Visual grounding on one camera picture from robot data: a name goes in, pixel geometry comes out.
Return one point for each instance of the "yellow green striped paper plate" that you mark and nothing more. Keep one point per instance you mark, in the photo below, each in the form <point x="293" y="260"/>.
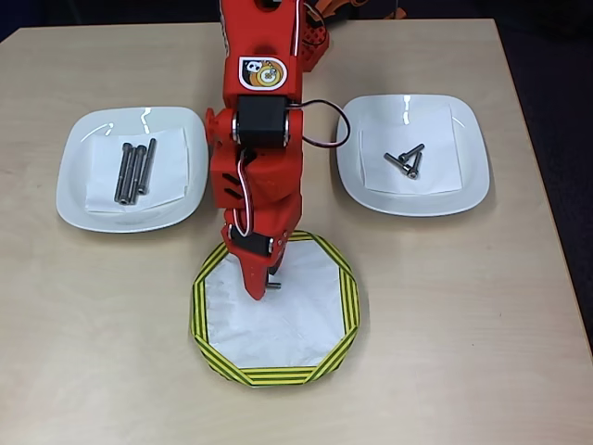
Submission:
<point x="273" y="376"/>

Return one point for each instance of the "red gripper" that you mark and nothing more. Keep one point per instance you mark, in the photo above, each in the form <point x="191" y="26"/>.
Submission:
<point x="256" y="268"/>

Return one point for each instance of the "white square plate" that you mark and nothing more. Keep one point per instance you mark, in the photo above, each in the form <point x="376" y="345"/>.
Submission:
<point x="69" y="204"/>
<point x="475" y="176"/>

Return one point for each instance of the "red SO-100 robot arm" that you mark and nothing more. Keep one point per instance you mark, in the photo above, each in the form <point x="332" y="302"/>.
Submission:
<point x="259" y="185"/>

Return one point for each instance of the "short silver socket screw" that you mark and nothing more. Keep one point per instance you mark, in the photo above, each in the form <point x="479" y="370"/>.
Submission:
<point x="413" y="171"/>
<point x="412" y="152"/>
<point x="275" y="285"/>
<point x="393" y="161"/>

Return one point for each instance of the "white paper napkin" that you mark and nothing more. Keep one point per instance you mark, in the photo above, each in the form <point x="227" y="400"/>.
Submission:
<point x="435" y="130"/>
<point x="171" y="176"/>

